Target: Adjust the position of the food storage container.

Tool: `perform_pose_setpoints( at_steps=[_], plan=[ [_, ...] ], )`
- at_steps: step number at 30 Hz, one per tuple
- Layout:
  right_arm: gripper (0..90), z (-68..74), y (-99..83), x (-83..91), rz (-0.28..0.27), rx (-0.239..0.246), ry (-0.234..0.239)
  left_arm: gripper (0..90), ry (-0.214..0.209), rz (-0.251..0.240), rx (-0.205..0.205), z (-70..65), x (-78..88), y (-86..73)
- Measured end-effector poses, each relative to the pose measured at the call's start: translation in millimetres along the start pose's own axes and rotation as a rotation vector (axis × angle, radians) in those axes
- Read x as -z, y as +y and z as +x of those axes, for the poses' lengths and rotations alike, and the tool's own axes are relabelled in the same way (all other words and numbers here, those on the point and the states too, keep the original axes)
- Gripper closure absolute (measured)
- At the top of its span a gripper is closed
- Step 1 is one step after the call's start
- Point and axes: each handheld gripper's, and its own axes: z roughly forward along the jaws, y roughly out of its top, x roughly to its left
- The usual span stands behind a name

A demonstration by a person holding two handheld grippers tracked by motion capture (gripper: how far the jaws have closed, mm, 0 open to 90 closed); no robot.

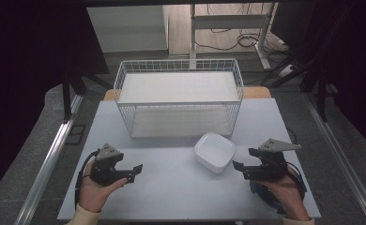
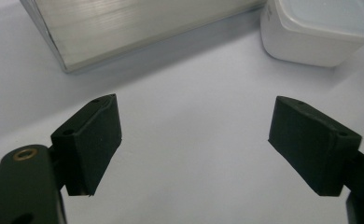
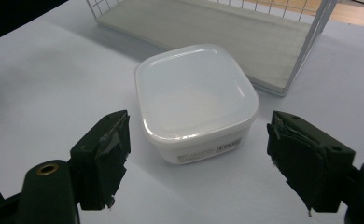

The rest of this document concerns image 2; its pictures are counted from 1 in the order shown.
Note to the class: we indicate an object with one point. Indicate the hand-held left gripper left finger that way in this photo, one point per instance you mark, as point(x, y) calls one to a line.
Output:
point(90, 146)

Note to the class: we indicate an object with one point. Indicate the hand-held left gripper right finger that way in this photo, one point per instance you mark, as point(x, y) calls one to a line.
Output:
point(310, 146)

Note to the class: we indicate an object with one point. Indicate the white plastic container with lid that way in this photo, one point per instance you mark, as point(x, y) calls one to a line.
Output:
point(307, 40)

